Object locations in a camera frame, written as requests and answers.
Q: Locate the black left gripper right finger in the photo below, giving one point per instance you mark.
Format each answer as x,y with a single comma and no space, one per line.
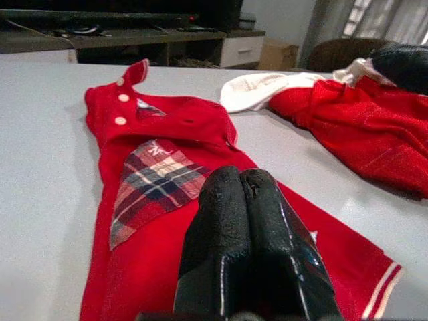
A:
281,254

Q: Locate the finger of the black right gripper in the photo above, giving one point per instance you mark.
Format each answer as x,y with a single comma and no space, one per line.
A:
401,67

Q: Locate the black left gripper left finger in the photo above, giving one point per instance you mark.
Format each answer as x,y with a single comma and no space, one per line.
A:
214,234

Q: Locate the red knit garment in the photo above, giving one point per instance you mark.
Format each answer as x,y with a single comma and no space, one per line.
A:
368,133

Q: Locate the red polo shirt plaid patch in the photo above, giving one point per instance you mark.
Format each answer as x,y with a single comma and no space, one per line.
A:
140,267

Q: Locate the sheer white curtain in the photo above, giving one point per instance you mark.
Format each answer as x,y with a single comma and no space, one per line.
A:
394,20

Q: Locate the brown chair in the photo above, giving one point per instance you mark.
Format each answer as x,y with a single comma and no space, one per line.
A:
341,55

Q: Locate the cardboard box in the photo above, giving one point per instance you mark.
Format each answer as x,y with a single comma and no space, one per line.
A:
277,55

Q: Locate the white t-shirt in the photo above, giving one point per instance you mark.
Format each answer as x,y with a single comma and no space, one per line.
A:
247,90

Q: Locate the wooden TV stand white drawer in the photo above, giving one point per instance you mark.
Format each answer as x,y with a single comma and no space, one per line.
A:
150,36

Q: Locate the black white gadget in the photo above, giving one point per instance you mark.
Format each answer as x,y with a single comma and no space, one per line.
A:
83,30

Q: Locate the black television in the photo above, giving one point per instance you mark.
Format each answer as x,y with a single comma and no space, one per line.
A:
100,15

